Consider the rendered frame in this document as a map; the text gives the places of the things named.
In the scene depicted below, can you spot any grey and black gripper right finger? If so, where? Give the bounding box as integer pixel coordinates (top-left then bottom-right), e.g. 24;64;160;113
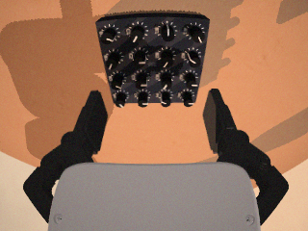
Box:
203;89;289;225

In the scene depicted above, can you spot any black knob box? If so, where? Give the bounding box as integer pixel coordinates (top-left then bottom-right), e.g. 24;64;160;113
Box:
95;13;210;108

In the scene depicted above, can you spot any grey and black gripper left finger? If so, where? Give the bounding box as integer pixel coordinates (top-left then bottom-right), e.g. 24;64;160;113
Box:
23;90;108;223

